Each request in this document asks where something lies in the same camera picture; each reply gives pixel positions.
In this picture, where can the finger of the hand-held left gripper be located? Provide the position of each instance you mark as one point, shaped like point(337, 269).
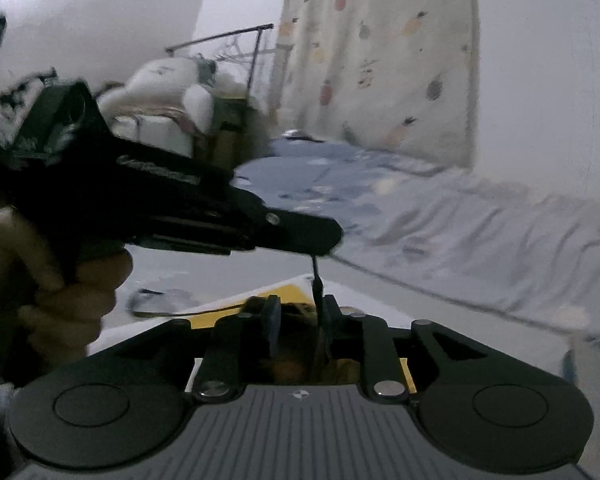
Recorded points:
point(305, 235)

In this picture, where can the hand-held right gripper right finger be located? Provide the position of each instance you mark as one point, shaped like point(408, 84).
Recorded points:
point(331, 327)

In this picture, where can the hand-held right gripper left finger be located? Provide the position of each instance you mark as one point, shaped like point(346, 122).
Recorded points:
point(272, 327)

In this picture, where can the white storage box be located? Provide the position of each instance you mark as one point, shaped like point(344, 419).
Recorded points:
point(155, 135)

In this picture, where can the person's left hand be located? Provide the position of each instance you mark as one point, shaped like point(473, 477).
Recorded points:
point(80, 305)

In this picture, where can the small shiny silver object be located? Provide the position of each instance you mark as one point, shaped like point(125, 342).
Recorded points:
point(302, 135)

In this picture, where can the white grey plush toy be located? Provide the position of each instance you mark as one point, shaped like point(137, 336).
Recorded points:
point(165, 85)

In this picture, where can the grey printed bed sheet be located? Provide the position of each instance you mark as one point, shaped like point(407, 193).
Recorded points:
point(405, 305)

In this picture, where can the white yellow plastic mailer bag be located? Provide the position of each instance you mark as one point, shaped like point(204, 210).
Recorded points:
point(280, 292)

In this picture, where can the olive suede shoe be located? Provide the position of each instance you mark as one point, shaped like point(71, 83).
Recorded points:
point(290, 360)

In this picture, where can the black metal clothes rack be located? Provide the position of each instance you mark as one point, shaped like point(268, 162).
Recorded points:
point(220, 36)

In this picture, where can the brown cardboard box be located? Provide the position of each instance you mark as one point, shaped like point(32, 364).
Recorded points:
point(232, 135)

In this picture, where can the pineapple print curtain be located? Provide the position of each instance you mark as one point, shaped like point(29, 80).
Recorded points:
point(380, 50)

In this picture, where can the blue-grey printed quilt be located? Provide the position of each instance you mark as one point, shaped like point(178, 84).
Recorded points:
point(430, 230)

